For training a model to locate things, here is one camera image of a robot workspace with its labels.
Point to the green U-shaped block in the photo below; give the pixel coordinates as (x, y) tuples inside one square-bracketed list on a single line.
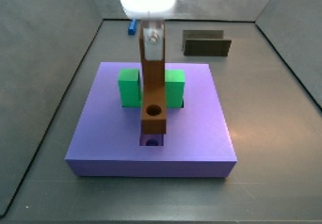
[(130, 92)]

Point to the blue peg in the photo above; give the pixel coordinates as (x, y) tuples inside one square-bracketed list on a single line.
[(133, 27)]

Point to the brown T-shaped block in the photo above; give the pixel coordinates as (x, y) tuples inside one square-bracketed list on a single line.
[(153, 115)]

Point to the purple base block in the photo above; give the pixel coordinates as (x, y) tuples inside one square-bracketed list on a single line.
[(197, 148)]

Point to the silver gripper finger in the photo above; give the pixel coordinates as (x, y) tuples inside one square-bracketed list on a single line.
[(153, 39)]

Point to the black angle bracket fixture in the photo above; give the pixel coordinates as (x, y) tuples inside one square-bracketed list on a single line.
[(205, 43)]

